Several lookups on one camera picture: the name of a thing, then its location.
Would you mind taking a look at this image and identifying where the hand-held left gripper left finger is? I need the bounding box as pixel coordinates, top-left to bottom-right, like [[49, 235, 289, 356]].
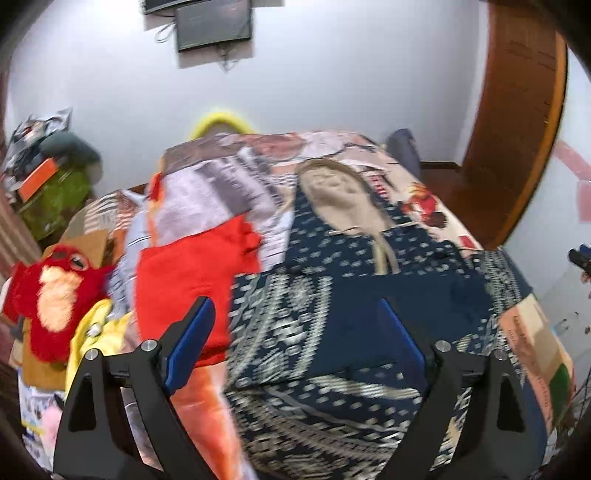
[[52, 295, 218, 480]]

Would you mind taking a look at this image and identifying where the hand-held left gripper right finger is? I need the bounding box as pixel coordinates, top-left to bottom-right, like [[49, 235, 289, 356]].
[[378, 298, 544, 480]]

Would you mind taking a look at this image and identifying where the red garment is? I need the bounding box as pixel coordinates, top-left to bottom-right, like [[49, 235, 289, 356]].
[[134, 217, 264, 370]]

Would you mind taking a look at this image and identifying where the navy patterned garment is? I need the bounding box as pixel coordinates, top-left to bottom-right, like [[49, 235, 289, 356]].
[[224, 159, 548, 480]]

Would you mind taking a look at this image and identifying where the yellow plush toy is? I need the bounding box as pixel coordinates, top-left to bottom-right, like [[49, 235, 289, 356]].
[[65, 300, 134, 398]]

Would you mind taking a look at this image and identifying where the grey checked cloth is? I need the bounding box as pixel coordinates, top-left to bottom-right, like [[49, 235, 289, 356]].
[[108, 189, 158, 324]]

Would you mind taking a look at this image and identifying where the brown cardboard sheet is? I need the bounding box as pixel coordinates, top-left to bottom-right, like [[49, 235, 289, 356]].
[[60, 215, 121, 268]]

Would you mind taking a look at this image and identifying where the newspaper print blanket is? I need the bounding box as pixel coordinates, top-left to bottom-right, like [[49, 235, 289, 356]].
[[18, 130, 575, 480]]

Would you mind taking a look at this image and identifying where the brown wooden door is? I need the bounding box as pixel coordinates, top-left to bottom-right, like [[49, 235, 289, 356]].
[[418, 0, 568, 250]]

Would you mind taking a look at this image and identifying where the red plush toy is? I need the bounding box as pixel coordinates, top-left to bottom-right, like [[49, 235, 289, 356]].
[[2, 244, 116, 363]]

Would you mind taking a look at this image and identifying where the blue-grey cushion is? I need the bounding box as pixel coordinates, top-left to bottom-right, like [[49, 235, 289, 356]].
[[385, 128, 422, 178]]

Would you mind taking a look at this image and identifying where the striped brown cloth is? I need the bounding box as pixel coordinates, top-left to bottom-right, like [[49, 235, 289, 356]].
[[0, 189, 42, 278]]

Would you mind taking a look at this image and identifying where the orange box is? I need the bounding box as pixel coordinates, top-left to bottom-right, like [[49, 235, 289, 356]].
[[18, 157, 61, 199]]

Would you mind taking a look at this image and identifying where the yellow round cushion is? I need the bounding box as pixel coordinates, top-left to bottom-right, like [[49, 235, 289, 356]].
[[189, 108, 254, 139]]

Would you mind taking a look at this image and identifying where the grey-green cushion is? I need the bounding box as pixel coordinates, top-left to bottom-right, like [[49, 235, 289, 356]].
[[39, 131, 102, 167]]

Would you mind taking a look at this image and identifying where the pink wall sticker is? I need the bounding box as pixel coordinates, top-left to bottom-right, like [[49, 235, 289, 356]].
[[554, 141, 591, 222]]

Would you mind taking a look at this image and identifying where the large black wall monitor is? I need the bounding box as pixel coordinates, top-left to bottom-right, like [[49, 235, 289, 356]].
[[174, 0, 254, 52]]

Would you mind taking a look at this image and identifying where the small black wall monitor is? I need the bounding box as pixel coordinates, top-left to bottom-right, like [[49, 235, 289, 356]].
[[141, 0, 195, 16]]

